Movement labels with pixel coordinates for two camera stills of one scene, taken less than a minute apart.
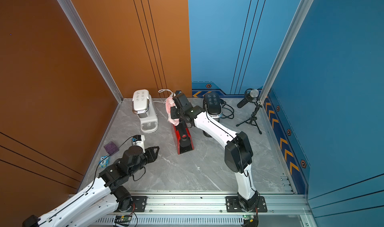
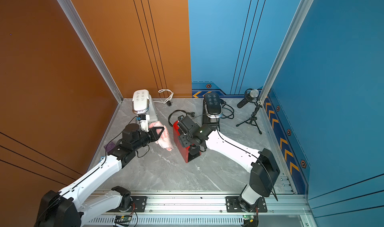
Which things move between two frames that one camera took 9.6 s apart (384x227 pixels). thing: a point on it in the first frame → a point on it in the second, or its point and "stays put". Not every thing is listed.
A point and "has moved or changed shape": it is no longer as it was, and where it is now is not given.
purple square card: (111, 148) stays put
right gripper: (173, 112) → (184, 142)
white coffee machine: (142, 105) stays put
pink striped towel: (170, 102) → (164, 140)
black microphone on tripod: (251, 95) stays put
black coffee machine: (212, 105) stays put
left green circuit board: (124, 220) stays put
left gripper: (151, 154) → (154, 135)
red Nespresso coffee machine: (183, 138) has moved or changed shape
